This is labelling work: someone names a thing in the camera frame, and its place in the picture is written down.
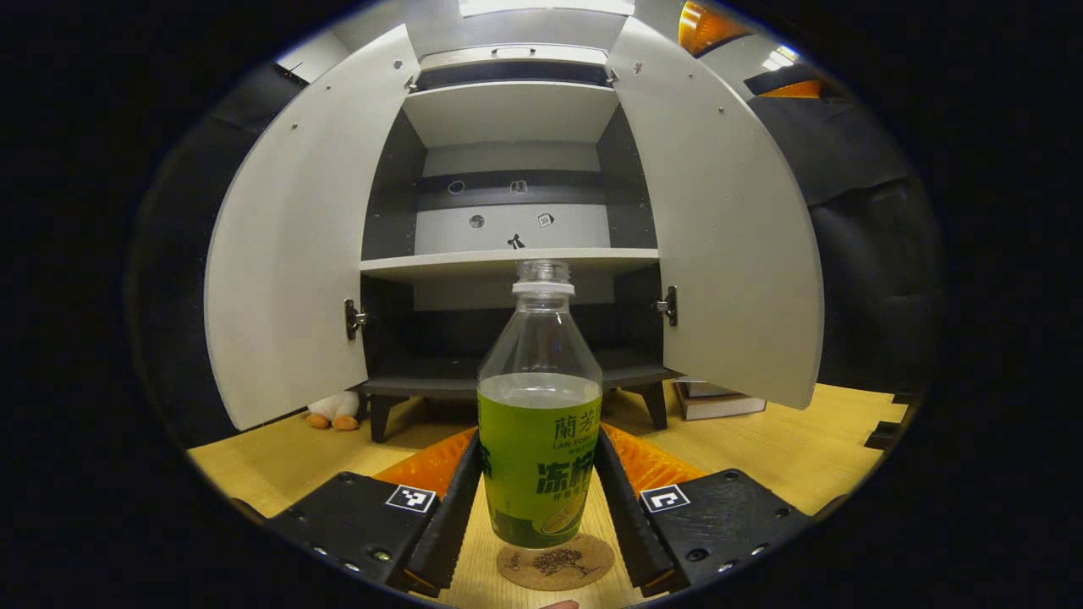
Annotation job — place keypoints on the small ceiling light panel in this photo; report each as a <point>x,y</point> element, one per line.
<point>780,59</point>

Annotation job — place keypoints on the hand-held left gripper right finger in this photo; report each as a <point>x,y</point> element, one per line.
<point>630,524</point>

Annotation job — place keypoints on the penguin plush toy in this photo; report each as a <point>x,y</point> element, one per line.
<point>334,410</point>

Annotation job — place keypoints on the white cabinet shelf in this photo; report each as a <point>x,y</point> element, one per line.
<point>508,114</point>
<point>440,264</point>

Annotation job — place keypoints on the green label plastic bottle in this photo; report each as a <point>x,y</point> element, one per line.
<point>537,457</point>

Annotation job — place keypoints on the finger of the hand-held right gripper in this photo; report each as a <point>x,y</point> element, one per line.
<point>711,25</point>
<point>791,87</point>

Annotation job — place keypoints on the black backdrop cloth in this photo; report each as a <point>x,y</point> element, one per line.
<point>871,254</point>

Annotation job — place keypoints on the round cork coaster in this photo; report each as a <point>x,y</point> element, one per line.
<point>558,571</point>

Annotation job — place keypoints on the white book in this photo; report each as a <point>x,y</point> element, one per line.
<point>723,408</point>

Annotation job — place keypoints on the grey cabinet door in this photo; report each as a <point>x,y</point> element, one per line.
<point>728,254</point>
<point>296,254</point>

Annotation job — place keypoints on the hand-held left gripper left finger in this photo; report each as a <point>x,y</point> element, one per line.
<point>453,516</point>

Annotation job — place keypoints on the large ceiling light panel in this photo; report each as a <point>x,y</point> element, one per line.
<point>546,7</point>

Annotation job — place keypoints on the grey cabinet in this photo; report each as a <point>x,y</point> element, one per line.
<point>508,114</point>

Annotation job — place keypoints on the grey cabinet drawer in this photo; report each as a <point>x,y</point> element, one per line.
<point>512,57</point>

